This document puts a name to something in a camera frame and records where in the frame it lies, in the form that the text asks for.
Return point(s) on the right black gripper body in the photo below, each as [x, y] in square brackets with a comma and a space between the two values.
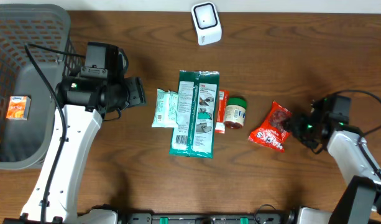
[304, 129]

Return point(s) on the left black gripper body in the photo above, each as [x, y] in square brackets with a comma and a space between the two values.
[135, 94]

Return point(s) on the light green wipes pack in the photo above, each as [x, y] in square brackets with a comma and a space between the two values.
[166, 110]

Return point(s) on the red snack packet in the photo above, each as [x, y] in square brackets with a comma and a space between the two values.
[271, 133]

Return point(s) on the green lid seasoning jar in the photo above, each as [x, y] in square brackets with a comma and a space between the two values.
[235, 113]

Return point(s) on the red stick sachet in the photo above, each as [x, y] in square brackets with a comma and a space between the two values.
[223, 97]

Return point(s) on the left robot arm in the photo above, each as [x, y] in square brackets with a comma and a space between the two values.
[82, 105]

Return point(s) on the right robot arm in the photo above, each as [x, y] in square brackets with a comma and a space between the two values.
[360, 171]

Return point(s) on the white barcode scanner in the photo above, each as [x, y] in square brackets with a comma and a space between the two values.
[206, 23]

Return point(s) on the orange tissue pack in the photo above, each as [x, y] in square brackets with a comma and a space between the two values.
[18, 108]

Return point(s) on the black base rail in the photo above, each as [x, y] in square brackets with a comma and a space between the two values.
[264, 216]

